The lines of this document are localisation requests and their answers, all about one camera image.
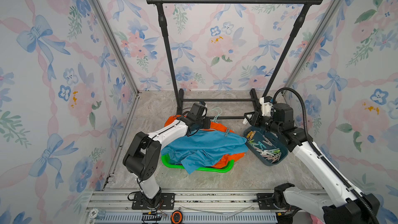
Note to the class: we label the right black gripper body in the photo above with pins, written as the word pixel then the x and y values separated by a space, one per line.
pixel 259 120

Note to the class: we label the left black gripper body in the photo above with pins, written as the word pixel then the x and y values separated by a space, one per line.
pixel 203 124

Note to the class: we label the light teal wire hanger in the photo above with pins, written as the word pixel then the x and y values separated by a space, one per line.
pixel 215 120

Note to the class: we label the teal t-shirt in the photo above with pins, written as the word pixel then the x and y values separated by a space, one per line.
pixel 205 149

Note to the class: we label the dark teal clothespin bin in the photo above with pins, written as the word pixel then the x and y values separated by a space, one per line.
pixel 265 146

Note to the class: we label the white clothespin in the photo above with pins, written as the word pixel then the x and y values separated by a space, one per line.
pixel 247 118

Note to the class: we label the orange t-shirt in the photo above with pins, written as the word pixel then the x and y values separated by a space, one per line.
pixel 217 127

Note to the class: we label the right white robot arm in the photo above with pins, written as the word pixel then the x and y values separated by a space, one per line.
pixel 344 203

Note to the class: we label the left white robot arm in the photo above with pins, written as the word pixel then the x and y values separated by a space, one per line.
pixel 142 156

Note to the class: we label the green plastic tray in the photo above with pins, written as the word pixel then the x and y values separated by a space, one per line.
pixel 167 162

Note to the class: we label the black clothes rack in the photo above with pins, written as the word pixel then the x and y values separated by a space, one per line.
pixel 179 93

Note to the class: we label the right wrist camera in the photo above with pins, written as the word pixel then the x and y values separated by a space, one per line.
pixel 266 105

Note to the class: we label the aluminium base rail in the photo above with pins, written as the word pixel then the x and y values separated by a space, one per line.
pixel 198 206

